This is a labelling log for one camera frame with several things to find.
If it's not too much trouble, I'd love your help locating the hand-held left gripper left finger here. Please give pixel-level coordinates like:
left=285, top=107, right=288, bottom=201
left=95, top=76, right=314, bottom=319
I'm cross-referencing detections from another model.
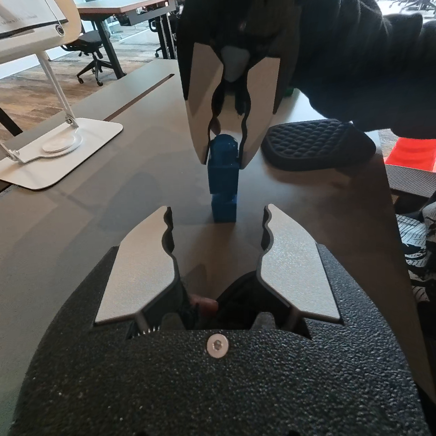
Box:
left=94, top=205, right=181, bottom=324

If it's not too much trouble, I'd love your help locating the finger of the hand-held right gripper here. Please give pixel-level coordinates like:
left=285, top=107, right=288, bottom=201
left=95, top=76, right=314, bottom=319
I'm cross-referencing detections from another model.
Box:
left=238, top=55, right=282, bottom=170
left=185, top=42, right=226, bottom=166

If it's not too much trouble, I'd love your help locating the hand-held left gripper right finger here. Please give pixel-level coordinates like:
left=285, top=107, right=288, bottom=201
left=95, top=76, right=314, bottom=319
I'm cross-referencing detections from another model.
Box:
left=256, top=204, right=342, bottom=326

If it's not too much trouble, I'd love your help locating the person's left hand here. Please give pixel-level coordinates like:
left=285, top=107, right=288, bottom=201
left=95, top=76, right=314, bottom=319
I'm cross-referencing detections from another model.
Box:
left=190, top=295, right=219, bottom=317

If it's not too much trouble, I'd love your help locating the red box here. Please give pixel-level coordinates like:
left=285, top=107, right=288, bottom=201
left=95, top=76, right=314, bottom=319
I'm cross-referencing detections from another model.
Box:
left=383, top=136, right=436, bottom=172

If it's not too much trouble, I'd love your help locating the white desk stand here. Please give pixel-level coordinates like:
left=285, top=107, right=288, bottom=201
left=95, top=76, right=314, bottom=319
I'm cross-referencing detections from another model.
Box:
left=0, top=0, right=124, bottom=191

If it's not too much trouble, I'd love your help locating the black wrist rest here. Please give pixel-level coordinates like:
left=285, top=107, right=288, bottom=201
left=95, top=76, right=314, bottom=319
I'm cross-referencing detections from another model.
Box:
left=260, top=119, right=377, bottom=172

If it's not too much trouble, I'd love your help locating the wooden top office desk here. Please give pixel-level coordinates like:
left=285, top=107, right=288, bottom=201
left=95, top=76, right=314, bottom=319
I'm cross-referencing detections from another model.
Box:
left=77, top=0, right=178, bottom=79

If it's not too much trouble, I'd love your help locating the blue mega block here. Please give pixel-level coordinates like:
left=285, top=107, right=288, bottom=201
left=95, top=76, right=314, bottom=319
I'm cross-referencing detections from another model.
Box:
left=211, top=194, right=238, bottom=224
left=207, top=134, right=241, bottom=195

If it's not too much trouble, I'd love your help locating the black office chair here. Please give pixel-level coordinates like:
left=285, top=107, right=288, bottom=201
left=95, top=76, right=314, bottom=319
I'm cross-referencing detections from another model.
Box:
left=61, top=30, right=114, bottom=87
left=147, top=16, right=171, bottom=58

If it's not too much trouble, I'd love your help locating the black white patterned cloth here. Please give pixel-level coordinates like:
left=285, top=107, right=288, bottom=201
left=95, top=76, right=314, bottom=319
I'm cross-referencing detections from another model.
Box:
left=395, top=201, right=436, bottom=304

